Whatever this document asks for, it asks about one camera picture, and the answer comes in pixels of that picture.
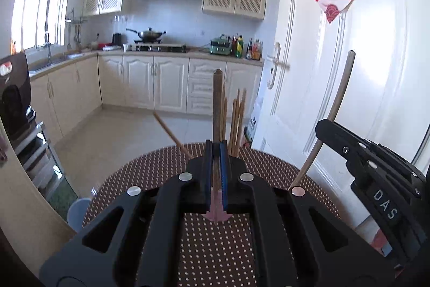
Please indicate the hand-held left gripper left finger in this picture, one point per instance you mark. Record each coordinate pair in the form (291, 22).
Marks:
(210, 172)

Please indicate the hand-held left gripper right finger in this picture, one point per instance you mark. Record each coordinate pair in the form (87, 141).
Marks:
(224, 172)

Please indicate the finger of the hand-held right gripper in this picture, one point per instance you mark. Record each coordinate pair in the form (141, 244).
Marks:
(393, 166)
(336, 139)

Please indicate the pink cup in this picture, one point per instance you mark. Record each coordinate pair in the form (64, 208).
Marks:
(216, 214)

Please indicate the hanging kitchen utensils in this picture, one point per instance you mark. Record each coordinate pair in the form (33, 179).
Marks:
(75, 36)

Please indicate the white printed bag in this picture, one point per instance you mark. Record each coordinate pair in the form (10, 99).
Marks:
(254, 120)

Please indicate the cream cabinet drawer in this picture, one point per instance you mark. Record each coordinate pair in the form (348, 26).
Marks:
(199, 106)
(200, 88)
(201, 68)

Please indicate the brown polka dot tablecloth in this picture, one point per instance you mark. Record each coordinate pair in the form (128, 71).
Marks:
(215, 250)

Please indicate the white door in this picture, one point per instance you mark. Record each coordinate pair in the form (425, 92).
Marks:
(369, 55)

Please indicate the cream lower kitchen cabinets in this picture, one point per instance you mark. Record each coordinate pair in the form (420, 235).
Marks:
(137, 82)

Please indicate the orange oil bottle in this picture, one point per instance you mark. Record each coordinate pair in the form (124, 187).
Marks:
(257, 51)

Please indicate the dark soy sauce bottle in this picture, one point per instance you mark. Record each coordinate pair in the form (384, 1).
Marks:
(249, 50)

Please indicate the green electric cooker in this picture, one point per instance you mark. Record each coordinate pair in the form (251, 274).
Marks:
(220, 47)

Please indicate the green plastic bottle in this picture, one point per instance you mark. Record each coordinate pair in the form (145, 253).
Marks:
(240, 48)

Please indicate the dark red-capped bottle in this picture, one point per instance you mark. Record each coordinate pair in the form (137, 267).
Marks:
(234, 46)

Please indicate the beige kitchen countertop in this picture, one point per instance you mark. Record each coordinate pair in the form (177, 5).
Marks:
(151, 53)

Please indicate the gas stove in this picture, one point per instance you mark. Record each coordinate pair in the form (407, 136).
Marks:
(161, 47)

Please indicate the light blue stool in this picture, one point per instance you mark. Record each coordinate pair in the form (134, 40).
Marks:
(77, 213)

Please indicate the metal wok with lid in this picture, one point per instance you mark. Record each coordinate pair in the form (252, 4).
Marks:
(149, 35)

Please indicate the black electric kettle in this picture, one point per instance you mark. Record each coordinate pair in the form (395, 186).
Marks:
(117, 39)

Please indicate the metal shelf rack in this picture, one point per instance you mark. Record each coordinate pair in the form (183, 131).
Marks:
(33, 152)

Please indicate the steel kitchen sink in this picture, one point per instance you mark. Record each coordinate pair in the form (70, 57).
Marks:
(73, 55)

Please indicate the metal faucet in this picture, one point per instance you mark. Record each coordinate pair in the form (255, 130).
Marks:
(48, 50)

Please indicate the black kitchen appliance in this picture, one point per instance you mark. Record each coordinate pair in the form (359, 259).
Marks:
(15, 98)

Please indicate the window with bars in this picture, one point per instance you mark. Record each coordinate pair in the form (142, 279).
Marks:
(33, 4)

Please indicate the metal wall rack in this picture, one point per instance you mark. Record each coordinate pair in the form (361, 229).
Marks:
(76, 19)

